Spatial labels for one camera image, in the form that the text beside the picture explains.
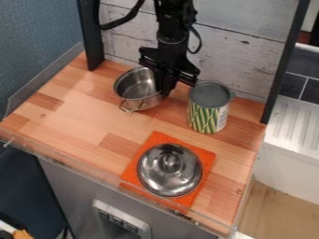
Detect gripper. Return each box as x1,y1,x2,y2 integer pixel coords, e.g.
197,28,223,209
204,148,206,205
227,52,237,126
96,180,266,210
138,46,202,97

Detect silver pot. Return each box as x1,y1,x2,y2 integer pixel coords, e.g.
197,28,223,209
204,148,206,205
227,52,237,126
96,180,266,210
112,65,169,114

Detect green striped can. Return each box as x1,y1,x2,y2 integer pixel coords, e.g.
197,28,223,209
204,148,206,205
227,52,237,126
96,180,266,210
187,80,237,135

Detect orange cloth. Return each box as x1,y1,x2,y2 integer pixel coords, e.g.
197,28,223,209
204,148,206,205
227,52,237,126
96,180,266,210
118,131,218,210

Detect silver lid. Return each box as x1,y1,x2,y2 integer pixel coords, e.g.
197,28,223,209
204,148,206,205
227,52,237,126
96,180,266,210
135,143,205,199

